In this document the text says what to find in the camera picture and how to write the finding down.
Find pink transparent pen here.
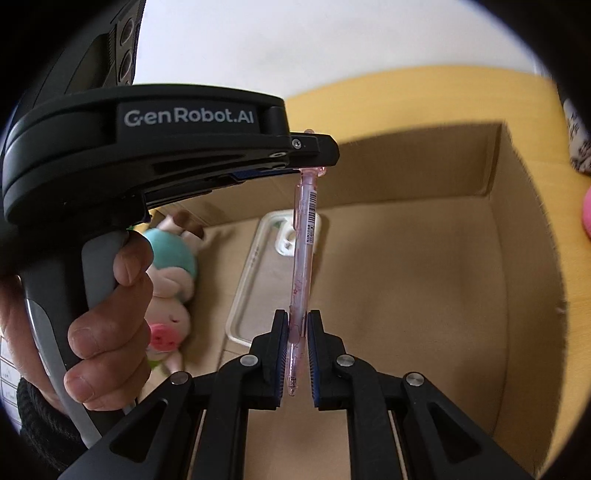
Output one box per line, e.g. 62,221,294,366
286,167,327,396

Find pig plush toy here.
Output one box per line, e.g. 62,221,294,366
143,210,204,374

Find clear white phone case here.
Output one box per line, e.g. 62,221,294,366
225,209,296,347

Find black knit sleeve forearm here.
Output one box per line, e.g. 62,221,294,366
17,378,88,479

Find left hand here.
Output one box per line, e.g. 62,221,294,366
1,231,152,413

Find cardboard box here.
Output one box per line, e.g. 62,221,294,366
159,123,566,479

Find beige folded garment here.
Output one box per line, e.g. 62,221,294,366
560,92,591,175

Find pink plush toy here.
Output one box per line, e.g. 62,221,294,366
581,188,591,238

